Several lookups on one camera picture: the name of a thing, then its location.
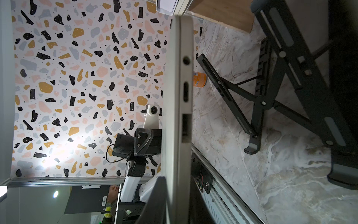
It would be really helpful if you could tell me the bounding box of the silver laptop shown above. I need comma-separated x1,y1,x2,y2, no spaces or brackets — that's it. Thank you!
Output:
162,16,194,224

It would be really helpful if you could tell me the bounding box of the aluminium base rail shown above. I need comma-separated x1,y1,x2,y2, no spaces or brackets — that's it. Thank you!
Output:
192,145,264,224

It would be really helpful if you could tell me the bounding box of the orange soda can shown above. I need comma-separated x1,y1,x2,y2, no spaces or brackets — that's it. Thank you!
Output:
193,72,207,88

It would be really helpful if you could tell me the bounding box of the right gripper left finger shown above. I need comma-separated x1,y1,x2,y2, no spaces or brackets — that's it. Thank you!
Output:
135,175,168,224

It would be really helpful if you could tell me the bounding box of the wooden shelf unit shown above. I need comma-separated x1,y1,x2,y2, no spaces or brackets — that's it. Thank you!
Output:
187,0,255,34

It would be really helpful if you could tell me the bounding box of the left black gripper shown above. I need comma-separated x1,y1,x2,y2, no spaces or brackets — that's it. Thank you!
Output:
112,128,162,161

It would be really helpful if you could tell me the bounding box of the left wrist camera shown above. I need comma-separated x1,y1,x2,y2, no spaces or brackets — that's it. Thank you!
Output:
143,105,160,129

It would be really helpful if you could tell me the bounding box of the black laptop stand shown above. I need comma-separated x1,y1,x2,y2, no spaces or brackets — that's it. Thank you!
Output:
197,1,358,190

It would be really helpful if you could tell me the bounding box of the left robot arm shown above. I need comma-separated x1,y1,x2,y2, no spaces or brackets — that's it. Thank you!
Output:
112,128,162,202

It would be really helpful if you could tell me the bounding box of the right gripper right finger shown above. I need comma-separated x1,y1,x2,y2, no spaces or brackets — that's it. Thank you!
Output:
188,179,215,224

